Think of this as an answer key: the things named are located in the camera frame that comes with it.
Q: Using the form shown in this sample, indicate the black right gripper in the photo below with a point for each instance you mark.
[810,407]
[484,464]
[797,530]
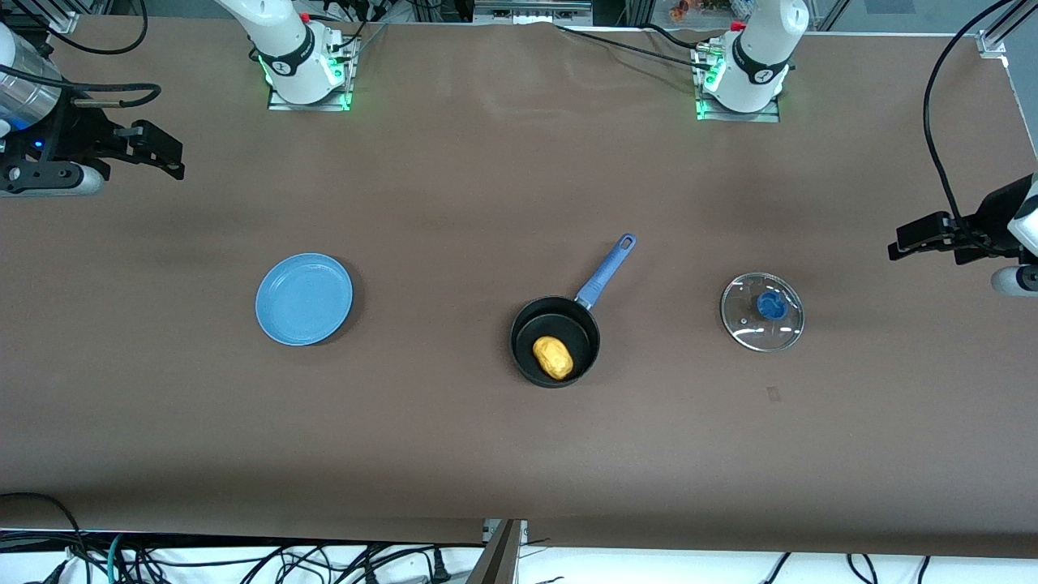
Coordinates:
[79,134]

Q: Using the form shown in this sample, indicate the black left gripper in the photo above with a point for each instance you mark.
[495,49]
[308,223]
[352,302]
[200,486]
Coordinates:
[991,217]

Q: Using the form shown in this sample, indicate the glass lid with blue knob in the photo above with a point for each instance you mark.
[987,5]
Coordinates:
[770,307]

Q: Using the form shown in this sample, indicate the yellow potato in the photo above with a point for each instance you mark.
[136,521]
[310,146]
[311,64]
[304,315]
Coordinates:
[553,358]

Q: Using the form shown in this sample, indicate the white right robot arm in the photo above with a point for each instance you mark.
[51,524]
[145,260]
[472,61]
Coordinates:
[280,32]

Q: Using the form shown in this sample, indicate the blue round plate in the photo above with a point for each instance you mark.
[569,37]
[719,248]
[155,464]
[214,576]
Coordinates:
[304,300]

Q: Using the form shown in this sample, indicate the aluminium corner profile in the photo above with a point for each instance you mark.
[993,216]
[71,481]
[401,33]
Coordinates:
[993,40]

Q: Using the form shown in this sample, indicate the brown table cover sheet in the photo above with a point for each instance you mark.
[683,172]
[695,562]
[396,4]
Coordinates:
[486,203]

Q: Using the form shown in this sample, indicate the orange background object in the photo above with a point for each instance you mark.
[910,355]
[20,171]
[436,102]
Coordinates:
[681,10]

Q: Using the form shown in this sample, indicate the grey metal device box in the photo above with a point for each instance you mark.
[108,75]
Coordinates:
[531,10]

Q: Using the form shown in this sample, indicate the black power plug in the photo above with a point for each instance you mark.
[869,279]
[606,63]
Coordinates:
[439,568]

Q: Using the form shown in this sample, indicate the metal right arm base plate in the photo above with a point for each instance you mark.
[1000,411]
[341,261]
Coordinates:
[312,106]

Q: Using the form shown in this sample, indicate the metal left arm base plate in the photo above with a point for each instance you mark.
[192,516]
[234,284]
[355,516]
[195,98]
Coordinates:
[738,117]

